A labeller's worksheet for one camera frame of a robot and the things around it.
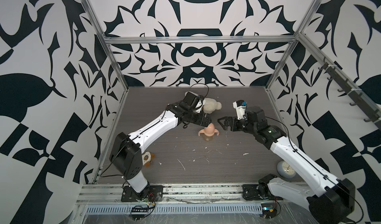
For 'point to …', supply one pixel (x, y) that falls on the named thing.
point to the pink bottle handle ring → (202, 131)
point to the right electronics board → (269, 210)
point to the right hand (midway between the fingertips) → (225, 117)
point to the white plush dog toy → (210, 105)
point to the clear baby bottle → (208, 139)
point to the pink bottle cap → (210, 130)
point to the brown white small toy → (147, 158)
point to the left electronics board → (138, 217)
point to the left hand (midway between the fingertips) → (203, 116)
